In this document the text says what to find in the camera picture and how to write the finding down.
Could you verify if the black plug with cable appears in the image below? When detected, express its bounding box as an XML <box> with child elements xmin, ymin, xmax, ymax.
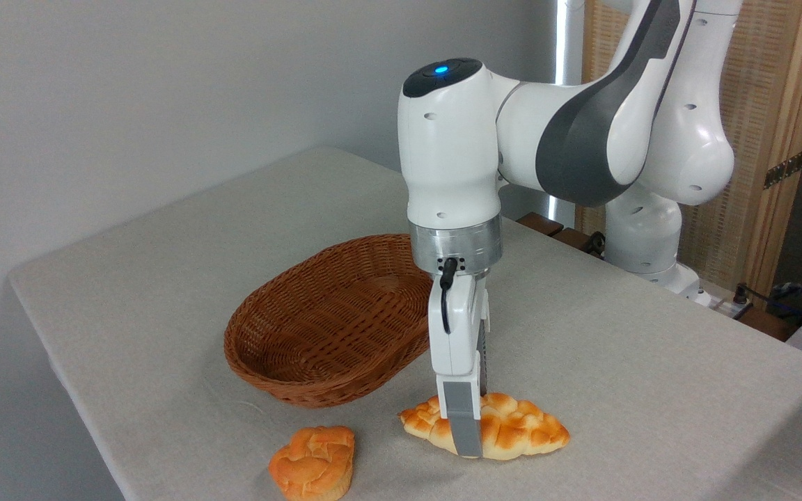
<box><xmin>732</xmin><ymin>282</ymin><xmax>802</xmax><ymax>328</ymax></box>

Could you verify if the grey tablecloth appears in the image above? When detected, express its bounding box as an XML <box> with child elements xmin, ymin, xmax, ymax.
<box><xmin>8</xmin><ymin>146</ymin><xmax>802</xmax><ymax>501</ymax></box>

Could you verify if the long braided bread loaf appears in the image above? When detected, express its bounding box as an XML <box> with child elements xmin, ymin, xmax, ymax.
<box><xmin>399</xmin><ymin>392</ymin><xmax>572</xmax><ymax>461</ymax></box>

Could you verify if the dark brown wooden block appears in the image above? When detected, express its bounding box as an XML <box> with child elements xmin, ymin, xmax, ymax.
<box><xmin>735</xmin><ymin>306</ymin><xmax>800</xmax><ymax>342</ymax></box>
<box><xmin>517</xmin><ymin>212</ymin><xmax>564</xmax><ymax>237</ymax></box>
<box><xmin>553</xmin><ymin>228</ymin><xmax>598</xmax><ymax>255</ymax></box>

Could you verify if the brown wicker oval basket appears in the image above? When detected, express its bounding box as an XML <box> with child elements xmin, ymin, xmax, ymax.
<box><xmin>223</xmin><ymin>233</ymin><xmax>438</xmax><ymax>408</ymax></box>

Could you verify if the metal screen hinge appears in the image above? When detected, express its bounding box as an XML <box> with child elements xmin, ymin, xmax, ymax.
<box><xmin>763</xmin><ymin>150</ymin><xmax>802</xmax><ymax>190</ymax></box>

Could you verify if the round orange bread roll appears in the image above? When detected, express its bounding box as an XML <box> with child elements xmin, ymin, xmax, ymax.
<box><xmin>268</xmin><ymin>425</ymin><xmax>356</xmax><ymax>501</ymax></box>

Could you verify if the white vertical pipe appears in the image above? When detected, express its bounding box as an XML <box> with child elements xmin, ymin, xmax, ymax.
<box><xmin>547</xmin><ymin>0</ymin><xmax>586</xmax><ymax>227</ymax></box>

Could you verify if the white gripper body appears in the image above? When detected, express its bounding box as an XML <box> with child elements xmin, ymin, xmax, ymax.
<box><xmin>427</xmin><ymin>268</ymin><xmax>491</xmax><ymax>382</ymax></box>

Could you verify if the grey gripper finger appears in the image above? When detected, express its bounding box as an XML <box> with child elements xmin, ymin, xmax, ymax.
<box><xmin>436</xmin><ymin>374</ymin><xmax>484</xmax><ymax>459</ymax></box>
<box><xmin>478</xmin><ymin>324</ymin><xmax>491</xmax><ymax>399</ymax></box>

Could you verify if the white power strip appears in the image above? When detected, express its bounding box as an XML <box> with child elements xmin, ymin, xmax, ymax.
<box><xmin>695</xmin><ymin>291</ymin><xmax>753</xmax><ymax>321</ymax></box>

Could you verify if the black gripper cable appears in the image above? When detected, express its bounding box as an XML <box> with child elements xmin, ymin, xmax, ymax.
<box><xmin>438</xmin><ymin>256</ymin><xmax>459</xmax><ymax>335</ymax></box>

